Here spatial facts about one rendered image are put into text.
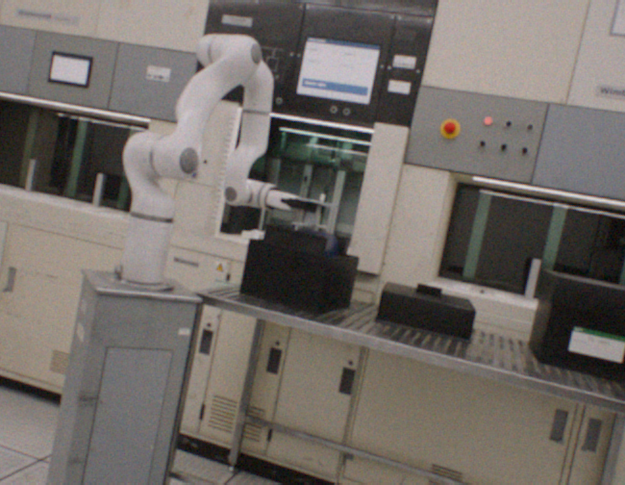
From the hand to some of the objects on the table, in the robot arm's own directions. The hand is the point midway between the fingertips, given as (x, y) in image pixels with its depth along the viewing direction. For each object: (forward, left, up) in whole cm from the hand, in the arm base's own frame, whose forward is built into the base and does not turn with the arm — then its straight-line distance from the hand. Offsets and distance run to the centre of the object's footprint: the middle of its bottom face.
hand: (313, 207), depth 198 cm
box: (+70, -54, -30) cm, 93 cm away
